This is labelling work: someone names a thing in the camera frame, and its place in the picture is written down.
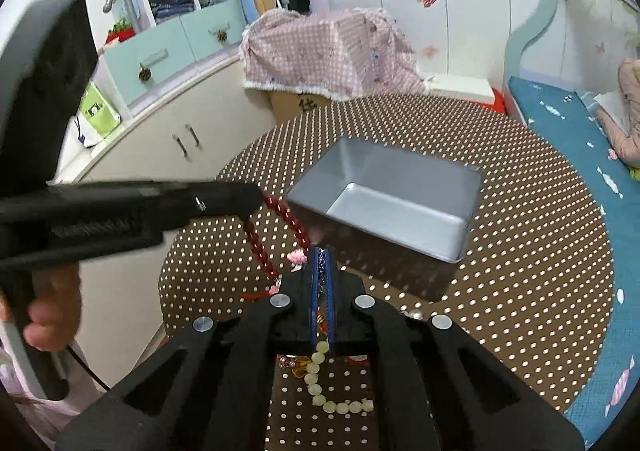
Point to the red storage box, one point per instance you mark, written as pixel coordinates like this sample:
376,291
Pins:
497,104

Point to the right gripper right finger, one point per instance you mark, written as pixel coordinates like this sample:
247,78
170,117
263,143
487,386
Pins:
434,386

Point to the white board on box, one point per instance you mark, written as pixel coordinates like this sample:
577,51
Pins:
460,87

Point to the silver metal tin box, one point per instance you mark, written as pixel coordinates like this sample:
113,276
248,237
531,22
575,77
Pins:
402,217

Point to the pink flower charm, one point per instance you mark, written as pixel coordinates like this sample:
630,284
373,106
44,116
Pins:
297,257

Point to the red strawberry plush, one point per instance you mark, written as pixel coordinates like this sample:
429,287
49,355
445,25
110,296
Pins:
120,32

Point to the pink quilted jacket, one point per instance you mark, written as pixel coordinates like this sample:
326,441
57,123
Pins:
622,127

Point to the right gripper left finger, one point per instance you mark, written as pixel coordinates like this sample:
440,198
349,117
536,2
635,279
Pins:
209,388

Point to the pink checkered cloth cover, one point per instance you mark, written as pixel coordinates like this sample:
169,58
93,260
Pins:
341,55

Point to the teal drawer shelf unit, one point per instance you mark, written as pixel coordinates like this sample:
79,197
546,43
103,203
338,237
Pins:
173,38

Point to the teal bed mattress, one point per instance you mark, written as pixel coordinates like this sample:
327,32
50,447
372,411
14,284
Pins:
606,411

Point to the white low cabinet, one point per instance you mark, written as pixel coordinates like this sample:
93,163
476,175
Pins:
187,133

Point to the person's left hand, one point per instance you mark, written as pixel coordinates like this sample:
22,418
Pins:
55,313

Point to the brown cardboard box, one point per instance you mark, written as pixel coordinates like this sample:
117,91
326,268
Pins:
286,105

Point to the green white bag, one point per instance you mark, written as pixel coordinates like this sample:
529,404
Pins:
98,113

